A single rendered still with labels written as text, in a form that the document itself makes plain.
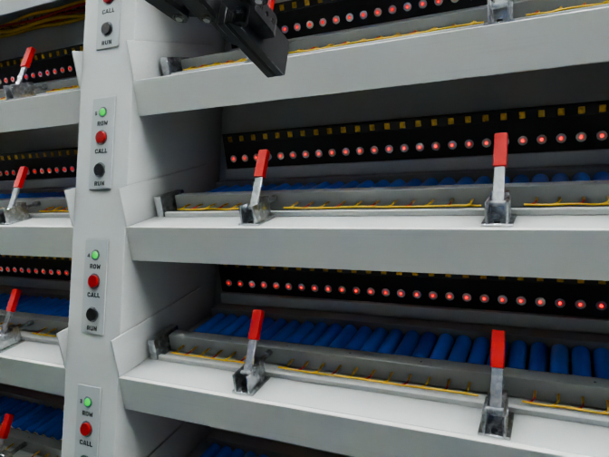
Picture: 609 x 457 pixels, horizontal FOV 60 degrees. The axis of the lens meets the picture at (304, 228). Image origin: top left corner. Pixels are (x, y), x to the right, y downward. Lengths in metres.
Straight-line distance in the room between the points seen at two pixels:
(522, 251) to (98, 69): 0.58
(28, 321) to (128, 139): 0.37
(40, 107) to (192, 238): 0.34
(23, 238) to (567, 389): 0.72
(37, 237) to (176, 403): 0.32
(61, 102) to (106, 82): 0.09
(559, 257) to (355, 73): 0.27
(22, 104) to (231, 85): 0.37
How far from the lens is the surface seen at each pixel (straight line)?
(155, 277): 0.76
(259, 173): 0.62
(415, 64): 0.56
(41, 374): 0.84
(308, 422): 0.59
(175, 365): 0.72
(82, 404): 0.78
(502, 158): 0.54
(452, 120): 0.69
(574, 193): 0.57
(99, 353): 0.75
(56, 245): 0.82
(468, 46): 0.55
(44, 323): 0.93
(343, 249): 0.55
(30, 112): 0.89
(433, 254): 0.52
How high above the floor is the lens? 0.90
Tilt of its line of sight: 3 degrees up
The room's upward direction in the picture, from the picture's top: 2 degrees clockwise
